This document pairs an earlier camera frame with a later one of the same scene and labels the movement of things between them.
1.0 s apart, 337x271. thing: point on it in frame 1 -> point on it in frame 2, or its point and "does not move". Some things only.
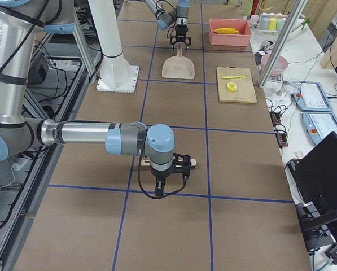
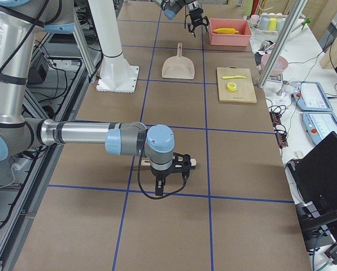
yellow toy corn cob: x=226 y=30 does not move
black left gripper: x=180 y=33 -> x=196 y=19
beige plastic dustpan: x=178 y=67 does not move
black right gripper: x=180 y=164 does not move
